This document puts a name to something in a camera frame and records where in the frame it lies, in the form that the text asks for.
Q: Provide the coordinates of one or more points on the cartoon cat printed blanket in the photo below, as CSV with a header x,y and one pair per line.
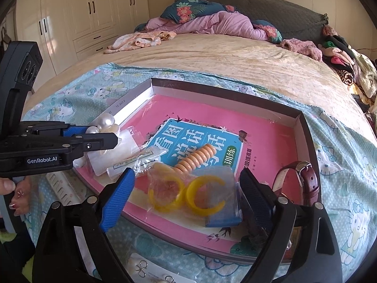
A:
x,y
338,182

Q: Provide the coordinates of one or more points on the grey quilted headboard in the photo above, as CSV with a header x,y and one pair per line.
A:
x,y
279,14

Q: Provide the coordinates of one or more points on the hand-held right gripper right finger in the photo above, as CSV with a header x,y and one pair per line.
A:
x,y
256,200

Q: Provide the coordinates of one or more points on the beige bedspread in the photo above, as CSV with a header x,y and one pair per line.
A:
x,y
235,64

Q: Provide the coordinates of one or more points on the pink and floral quilt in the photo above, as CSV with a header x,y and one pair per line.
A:
x,y
223,23

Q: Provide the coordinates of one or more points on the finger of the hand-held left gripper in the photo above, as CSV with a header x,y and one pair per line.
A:
x,y
75,130
97,143

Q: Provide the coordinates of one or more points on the white ribbed plastic strip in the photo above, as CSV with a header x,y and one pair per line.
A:
x,y
63,188

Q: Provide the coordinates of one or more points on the clear plastic bag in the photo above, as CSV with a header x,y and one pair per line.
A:
x,y
129,141

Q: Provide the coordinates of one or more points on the person's green clothing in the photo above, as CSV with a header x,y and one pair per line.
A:
x,y
28,268

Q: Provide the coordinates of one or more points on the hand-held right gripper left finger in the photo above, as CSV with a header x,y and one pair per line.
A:
x,y
117,200

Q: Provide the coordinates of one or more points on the cream wardrobe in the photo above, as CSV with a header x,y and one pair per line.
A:
x,y
88,6

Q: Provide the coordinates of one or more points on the clear bag with printed label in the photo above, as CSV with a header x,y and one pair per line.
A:
x,y
126,165

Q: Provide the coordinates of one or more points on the pink fluffy garment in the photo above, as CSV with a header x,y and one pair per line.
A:
x,y
300,47

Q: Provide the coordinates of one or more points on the grey cardboard box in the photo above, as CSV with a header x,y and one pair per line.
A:
x,y
132,100

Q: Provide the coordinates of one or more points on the person's left hand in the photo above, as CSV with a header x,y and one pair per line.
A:
x,y
22,194

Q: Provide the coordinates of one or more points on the white card with silver earrings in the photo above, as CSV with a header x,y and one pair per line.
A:
x,y
153,274

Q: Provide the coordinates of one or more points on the large white pearl jewelry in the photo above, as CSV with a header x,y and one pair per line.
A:
x,y
107,121

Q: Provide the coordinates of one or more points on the peach patterned garment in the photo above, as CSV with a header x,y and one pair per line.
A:
x,y
132,41

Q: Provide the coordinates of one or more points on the pile of clothes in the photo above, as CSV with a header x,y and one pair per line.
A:
x,y
353,62

